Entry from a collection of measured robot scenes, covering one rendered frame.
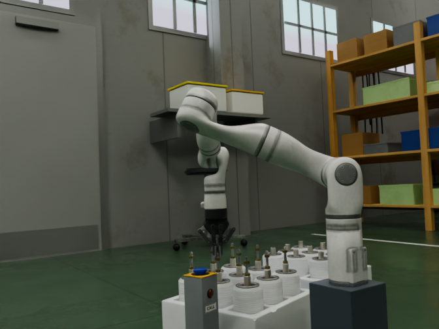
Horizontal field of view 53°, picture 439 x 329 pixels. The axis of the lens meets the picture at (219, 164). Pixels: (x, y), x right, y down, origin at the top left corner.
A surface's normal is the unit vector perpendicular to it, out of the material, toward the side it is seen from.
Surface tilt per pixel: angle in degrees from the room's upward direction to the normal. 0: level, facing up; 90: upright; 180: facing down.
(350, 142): 90
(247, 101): 90
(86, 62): 90
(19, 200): 90
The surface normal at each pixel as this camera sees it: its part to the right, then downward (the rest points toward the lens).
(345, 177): 0.03, 0.00
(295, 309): 0.78, -0.06
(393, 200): -0.79, 0.00
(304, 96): 0.57, -0.06
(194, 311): -0.63, -0.01
